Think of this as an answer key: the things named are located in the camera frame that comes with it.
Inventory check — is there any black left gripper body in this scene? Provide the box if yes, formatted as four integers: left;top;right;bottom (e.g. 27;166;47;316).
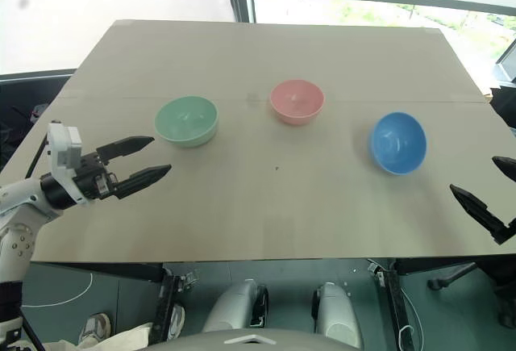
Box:
73;152;121;203

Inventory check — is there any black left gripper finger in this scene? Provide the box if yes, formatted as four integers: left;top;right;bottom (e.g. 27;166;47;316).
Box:
113;164;173;201
95;136;156;164

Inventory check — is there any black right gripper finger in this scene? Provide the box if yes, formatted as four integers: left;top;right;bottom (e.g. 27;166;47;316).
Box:
492;156;516;185
449;183;511;246

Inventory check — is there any green bowl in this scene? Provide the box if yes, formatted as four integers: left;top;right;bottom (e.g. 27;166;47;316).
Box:
154;95;220;149

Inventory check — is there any black office chair base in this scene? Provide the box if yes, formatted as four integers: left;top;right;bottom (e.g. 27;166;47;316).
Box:
426;260;516;328

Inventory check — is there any blue bowl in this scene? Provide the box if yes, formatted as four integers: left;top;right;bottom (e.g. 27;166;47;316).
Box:
370;111;428;176

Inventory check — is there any black table leg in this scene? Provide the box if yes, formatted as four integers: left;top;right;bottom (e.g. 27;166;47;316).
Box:
377;261;417;351
149;264;187;345

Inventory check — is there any white sneaker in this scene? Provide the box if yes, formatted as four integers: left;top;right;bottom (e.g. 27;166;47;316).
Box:
166;304;187;342
77;311;112;346

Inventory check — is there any silver left robot leg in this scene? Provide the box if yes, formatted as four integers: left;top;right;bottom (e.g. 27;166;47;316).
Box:
201;278;270;334

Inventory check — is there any silver robot leg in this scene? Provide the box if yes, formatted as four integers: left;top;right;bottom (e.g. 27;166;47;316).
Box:
311;282;364;349
201;278;270;334

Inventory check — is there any white cloth bag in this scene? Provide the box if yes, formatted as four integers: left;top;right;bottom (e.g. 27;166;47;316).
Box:
43;321;155;351

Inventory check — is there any red bowl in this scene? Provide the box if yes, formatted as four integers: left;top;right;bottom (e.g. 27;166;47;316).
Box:
269;79;326;127

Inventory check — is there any silver right robot leg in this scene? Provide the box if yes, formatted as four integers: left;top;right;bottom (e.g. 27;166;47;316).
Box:
311;282;364;349

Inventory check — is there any grey robot torso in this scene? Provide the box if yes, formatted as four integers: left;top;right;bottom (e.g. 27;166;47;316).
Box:
136;328;364;351

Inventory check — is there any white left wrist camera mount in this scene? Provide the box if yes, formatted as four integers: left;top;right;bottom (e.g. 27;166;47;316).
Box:
45;122;88;207

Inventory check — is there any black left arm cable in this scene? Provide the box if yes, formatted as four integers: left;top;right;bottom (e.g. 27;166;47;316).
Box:
24;132;52;179

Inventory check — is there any white floor cable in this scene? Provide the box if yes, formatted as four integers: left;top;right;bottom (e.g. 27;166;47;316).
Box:
19;271;94;308
396;286;425;351

